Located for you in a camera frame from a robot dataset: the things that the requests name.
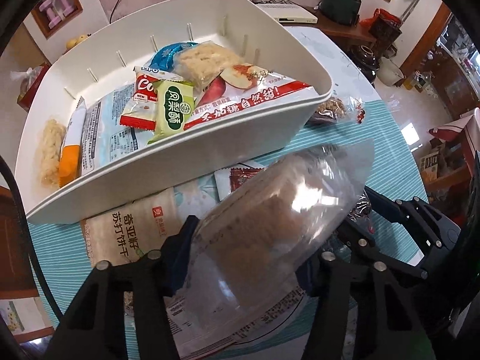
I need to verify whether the clear bag with red pack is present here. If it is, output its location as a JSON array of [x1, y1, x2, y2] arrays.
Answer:
[[11, 62, 51, 112]]

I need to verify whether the red white apple chip packet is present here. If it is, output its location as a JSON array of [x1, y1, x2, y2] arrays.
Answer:
[[184, 64, 319, 132]]

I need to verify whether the square rice cracker packet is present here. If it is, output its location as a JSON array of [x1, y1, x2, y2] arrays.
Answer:
[[174, 41, 244, 91]]

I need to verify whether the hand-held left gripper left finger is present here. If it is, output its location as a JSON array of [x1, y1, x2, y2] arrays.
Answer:
[[43, 215, 199, 360]]

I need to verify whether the dark green air fryer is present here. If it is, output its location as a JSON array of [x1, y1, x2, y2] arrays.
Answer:
[[320, 0, 362, 25]]

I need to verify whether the red white biscuit packet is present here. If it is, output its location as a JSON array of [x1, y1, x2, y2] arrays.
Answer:
[[119, 65, 184, 132]]

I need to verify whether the orange white snack bar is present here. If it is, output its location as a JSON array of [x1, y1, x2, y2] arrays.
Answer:
[[58, 97, 88, 188]]

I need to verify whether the red dark snack packet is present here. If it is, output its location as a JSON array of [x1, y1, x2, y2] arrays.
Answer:
[[347, 191, 376, 235]]

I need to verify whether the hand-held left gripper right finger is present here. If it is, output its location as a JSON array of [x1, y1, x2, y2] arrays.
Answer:
[[296, 249, 437, 360]]

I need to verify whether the dark wicker basket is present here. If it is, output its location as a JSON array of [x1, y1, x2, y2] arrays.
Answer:
[[371, 15, 400, 55]]

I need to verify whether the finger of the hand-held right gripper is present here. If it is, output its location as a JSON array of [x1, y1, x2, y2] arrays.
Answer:
[[335, 221, 430, 280], [362, 187, 443, 241]]

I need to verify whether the clear nut cluster packet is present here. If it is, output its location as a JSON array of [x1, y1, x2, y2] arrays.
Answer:
[[305, 95, 366, 127]]

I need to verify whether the beige soda cracker packet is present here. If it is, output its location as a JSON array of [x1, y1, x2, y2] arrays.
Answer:
[[80, 187, 188, 271]]

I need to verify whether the red white cloth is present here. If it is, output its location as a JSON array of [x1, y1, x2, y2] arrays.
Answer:
[[427, 107, 480, 141]]

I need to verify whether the low wooden cabinet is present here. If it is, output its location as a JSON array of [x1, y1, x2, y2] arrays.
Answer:
[[300, 5, 377, 51]]

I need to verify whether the blue foil snack packet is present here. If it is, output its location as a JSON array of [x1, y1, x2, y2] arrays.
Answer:
[[150, 42, 199, 74]]

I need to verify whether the dark ceramic jar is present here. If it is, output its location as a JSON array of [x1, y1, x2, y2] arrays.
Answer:
[[350, 44, 379, 83]]

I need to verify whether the white set-top box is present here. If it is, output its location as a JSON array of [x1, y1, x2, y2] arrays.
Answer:
[[259, 3, 317, 25]]

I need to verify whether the clear packet with white label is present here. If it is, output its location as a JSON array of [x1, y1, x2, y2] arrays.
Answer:
[[165, 285, 316, 360]]

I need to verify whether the clear bag of brown crackers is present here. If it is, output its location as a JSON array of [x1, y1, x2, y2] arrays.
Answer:
[[180, 139, 376, 338]]

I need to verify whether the long clear rice cracker packet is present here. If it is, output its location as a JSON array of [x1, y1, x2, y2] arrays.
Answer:
[[35, 119, 68, 188]]

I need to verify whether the white bucket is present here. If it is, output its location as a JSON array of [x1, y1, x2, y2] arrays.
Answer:
[[377, 57, 406, 88]]

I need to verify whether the light green snack packet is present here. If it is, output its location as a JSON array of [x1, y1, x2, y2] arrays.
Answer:
[[147, 79, 196, 145]]

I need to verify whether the white plastic bin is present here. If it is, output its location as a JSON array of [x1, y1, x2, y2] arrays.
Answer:
[[15, 0, 334, 226]]

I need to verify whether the red plastic bag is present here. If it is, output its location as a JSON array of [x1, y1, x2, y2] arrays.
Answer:
[[360, 7, 402, 31]]

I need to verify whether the blue white snack packet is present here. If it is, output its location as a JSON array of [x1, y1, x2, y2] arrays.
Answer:
[[79, 90, 158, 177]]

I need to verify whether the red white sachet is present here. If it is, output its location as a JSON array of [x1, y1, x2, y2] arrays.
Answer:
[[214, 161, 271, 201]]

